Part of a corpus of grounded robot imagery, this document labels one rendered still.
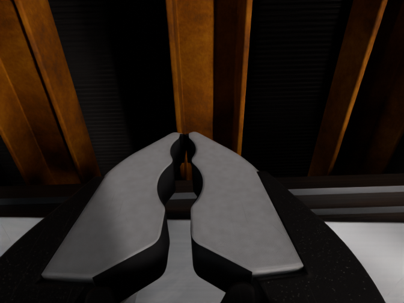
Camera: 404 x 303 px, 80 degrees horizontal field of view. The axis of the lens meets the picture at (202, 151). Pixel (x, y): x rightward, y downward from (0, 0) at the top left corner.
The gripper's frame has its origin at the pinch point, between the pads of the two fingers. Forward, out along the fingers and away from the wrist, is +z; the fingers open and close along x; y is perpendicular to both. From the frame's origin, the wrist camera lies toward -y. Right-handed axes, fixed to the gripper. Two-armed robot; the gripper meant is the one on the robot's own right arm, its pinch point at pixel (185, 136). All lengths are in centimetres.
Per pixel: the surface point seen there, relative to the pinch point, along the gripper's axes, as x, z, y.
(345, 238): 11.7, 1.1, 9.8
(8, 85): -22.4, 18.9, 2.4
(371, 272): 15.3, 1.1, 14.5
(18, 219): -12.0, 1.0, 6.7
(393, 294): 18.7, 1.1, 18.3
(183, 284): -1.1, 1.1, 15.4
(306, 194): 9.7, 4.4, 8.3
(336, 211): 11.6, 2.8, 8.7
